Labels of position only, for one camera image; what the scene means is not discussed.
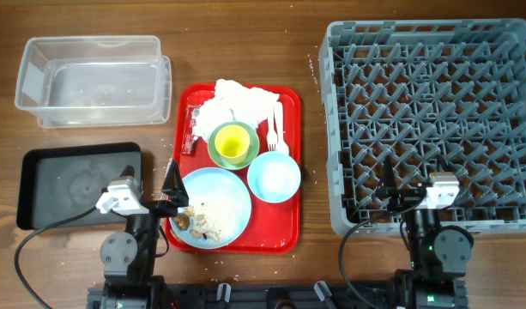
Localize yellow plastic cup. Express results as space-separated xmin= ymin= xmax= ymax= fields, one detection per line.
xmin=215 ymin=124 xmax=251 ymax=165

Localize green plastic bowl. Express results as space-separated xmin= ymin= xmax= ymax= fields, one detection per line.
xmin=208 ymin=121 xmax=260 ymax=170

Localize light blue bowl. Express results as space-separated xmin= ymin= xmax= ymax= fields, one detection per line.
xmin=247 ymin=151 xmax=301 ymax=203

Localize white napkin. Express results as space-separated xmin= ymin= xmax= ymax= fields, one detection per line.
xmin=192 ymin=79 xmax=280 ymax=142

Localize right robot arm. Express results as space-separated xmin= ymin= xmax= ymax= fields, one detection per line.
xmin=376 ymin=156 xmax=474 ymax=309

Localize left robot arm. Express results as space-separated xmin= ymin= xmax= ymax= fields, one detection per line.
xmin=87 ymin=161 xmax=189 ymax=309

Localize grey dishwasher rack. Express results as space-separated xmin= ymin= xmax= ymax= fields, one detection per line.
xmin=318 ymin=19 xmax=526 ymax=236

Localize food scraps on plate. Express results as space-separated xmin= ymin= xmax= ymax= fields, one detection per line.
xmin=172 ymin=201 xmax=236 ymax=242

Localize red snack wrapper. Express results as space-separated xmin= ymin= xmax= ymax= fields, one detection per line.
xmin=181 ymin=105 xmax=201 ymax=155

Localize light blue plate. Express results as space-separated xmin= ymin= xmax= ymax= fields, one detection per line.
xmin=169 ymin=167 xmax=252 ymax=250

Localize black plastic tray bin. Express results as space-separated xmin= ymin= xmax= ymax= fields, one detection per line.
xmin=16 ymin=142 xmax=142 ymax=230

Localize clear plastic bin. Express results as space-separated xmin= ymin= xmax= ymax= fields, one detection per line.
xmin=15 ymin=35 xmax=172 ymax=128

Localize red serving tray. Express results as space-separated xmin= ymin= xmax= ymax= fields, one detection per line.
xmin=165 ymin=83 xmax=300 ymax=254

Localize white plastic fork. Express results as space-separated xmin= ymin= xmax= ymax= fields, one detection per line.
xmin=266 ymin=114 xmax=278 ymax=151

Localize white plastic spoon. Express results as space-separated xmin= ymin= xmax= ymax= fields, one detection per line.
xmin=274 ymin=101 xmax=289 ymax=155

